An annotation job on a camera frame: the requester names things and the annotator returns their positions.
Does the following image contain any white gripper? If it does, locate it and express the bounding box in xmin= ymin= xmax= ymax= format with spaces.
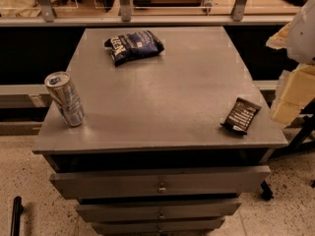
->
xmin=266 ymin=0 xmax=315 ymax=126

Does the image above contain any silver red bull can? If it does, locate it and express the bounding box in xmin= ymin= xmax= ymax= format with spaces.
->
xmin=44 ymin=72 xmax=86 ymax=127

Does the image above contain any black snack bar wrapper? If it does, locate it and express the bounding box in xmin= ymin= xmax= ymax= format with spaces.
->
xmin=221 ymin=97 xmax=261 ymax=135

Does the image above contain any black stand leg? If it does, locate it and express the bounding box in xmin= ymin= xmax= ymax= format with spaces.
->
xmin=272 ymin=99 xmax=315 ymax=158

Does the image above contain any top grey drawer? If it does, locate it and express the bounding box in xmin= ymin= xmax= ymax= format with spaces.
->
xmin=50 ymin=165 xmax=270 ymax=199

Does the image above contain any grey drawer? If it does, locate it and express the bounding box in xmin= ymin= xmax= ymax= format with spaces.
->
xmin=50 ymin=165 xmax=270 ymax=199
xmin=92 ymin=217 xmax=224 ymax=235
xmin=77 ymin=199 xmax=241 ymax=222

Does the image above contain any grey drawer cabinet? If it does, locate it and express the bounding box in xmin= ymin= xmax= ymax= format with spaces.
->
xmin=31 ymin=26 xmax=289 ymax=236

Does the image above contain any black cabinet caster wheel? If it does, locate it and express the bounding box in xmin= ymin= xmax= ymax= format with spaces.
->
xmin=261 ymin=181 xmax=274 ymax=201

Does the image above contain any dark blue chip bag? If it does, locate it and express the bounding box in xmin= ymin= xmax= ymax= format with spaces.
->
xmin=104 ymin=30 xmax=164 ymax=66

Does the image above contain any middle grey drawer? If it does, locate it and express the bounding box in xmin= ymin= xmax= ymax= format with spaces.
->
xmin=77 ymin=199 xmax=241 ymax=222

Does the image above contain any bottom grey drawer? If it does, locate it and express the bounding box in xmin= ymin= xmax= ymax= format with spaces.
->
xmin=92 ymin=217 xmax=224 ymax=235

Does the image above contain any grey metal railing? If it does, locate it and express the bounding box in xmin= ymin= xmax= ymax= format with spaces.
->
xmin=0 ymin=0 xmax=299 ymax=27

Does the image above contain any black bar on floor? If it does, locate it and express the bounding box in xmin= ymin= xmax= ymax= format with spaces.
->
xmin=10 ymin=196 xmax=24 ymax=236

